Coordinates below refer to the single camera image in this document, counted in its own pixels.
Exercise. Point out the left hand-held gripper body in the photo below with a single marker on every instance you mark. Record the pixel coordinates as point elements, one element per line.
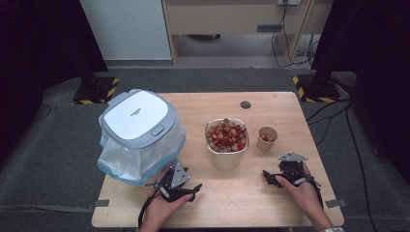
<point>179,176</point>

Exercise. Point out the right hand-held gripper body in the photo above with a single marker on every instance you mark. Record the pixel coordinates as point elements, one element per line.
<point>291,167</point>

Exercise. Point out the brown paper cup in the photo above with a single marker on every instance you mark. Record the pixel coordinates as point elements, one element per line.
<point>266,143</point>

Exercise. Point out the person's right hand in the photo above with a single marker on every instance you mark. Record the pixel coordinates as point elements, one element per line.
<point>301,195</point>

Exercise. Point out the person's left hand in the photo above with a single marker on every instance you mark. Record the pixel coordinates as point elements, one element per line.
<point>161,211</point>

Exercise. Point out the metal food container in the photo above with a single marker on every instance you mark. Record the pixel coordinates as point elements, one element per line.
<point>225,158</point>

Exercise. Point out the white trash bin with bag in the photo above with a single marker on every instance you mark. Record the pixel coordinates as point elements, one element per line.
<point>135,162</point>

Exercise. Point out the grey tape piece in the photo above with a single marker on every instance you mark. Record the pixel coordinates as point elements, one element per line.
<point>336,203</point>
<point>102,203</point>

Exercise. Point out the pile of red beige snacks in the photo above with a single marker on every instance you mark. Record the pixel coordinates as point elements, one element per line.
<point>227,135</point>

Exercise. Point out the grey round table grommet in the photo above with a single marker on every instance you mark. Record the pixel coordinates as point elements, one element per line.
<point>245,104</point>

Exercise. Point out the black curtain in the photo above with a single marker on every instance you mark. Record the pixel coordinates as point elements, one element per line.
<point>370,64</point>
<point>38,48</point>

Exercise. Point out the white cabinet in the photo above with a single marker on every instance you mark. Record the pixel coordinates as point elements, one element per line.
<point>129,29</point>

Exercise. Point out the light wooden desk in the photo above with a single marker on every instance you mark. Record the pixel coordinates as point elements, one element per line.
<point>225,19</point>

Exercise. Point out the white power strip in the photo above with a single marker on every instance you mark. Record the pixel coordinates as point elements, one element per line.
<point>288,2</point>

